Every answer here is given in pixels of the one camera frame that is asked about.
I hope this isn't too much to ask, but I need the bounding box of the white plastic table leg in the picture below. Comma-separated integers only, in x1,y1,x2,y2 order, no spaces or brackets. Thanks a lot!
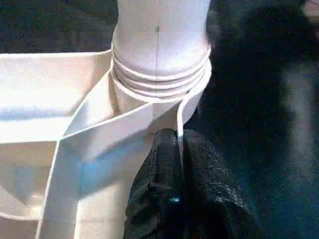
110,0,213,101

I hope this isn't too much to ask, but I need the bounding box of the white plastic table top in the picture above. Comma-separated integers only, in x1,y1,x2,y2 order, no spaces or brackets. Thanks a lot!
0,46,213,239

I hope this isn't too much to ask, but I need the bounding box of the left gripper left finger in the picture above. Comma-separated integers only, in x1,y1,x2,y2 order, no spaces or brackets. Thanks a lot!
123,128,185,239

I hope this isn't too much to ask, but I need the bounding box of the black work mat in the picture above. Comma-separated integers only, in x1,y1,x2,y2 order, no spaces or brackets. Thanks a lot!
0,0,319,239

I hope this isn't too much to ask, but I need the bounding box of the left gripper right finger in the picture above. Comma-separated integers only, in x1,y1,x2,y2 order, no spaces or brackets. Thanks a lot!
180,130,261,239

